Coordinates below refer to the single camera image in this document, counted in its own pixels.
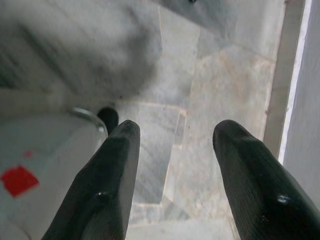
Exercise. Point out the black round knob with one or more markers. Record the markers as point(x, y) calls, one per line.
point(108, 117)

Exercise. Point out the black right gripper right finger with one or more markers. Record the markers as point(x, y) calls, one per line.
point(257, 190)

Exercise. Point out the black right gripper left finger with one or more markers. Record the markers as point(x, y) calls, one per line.
point(110, 180)

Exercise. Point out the white object with red marks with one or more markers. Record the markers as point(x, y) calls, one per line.
point(50, 155)

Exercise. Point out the white baseboard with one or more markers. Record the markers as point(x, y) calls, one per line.
point(282, 82)

